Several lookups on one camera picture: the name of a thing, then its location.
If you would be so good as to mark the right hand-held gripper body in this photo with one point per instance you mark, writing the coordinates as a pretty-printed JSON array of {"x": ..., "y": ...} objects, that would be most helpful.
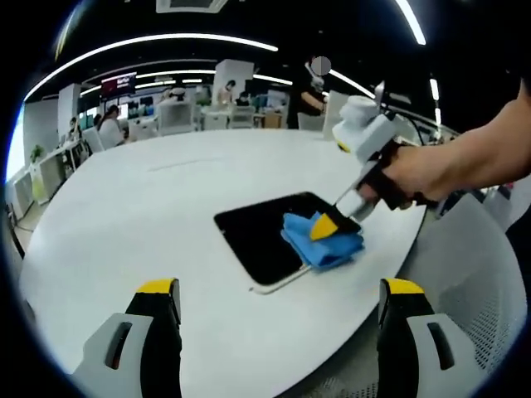
[{"x": 369, "y": 128}]

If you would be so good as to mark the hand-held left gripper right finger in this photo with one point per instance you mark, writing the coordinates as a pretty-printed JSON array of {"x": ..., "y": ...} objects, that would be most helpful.
[{"x": 400, "y": 331}]

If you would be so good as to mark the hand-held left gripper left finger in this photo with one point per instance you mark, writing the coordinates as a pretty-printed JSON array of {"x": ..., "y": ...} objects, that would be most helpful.
[{"x": 162, "y": 331}]

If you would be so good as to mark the blue cleaning cloth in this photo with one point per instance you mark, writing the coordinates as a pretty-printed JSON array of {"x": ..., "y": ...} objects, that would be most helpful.
[{"x": 332, "y": 253}]

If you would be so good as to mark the black tablet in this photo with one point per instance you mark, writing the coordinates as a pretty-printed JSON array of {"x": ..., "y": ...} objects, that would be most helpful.
[{"x": 253, "y": 236}]

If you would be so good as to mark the person's right hand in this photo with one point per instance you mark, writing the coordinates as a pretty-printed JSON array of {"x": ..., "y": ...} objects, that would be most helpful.
[{"x": 419, "y": 170}]

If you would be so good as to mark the silver computer monitor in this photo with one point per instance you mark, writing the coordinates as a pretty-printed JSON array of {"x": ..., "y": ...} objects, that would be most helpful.
[{"x": 379, "y": 92}]

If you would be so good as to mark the grey mesh chair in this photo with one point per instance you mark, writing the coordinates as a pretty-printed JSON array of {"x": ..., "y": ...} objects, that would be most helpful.
[{"x": 464, "y": 257}]

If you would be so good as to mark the straight ceiling light strip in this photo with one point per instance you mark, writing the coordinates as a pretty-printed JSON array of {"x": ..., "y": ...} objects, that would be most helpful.
[{"x": 412, "y": 22}]

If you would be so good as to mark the white mesh office chair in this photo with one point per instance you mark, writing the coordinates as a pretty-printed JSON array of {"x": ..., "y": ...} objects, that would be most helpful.
[
  {"x": 94, "y": 140},
  {"x": 176, "y": 118},
  {"x": 242, "y": 117}
]

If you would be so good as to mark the white low cabinet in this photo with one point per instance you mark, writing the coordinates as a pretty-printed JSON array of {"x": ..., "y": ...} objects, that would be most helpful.
[{"x": 54, "y": 170}]

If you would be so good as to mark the ceiling air conditioner vent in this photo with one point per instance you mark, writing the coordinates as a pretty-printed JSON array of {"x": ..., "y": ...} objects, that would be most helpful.
[{"x": 191, "y": 5}]

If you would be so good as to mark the green potted plant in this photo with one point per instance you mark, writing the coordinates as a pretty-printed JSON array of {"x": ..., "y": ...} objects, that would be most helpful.
[{"x": 37, "y": 153}]

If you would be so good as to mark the long curved ceiling light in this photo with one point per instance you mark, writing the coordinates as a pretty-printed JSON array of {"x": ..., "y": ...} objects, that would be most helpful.
[{"x": 141, "y": 41}]

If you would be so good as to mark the dark wall screen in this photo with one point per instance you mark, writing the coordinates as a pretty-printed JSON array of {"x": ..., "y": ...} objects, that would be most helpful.
[{"x": 119, "y": 84}]

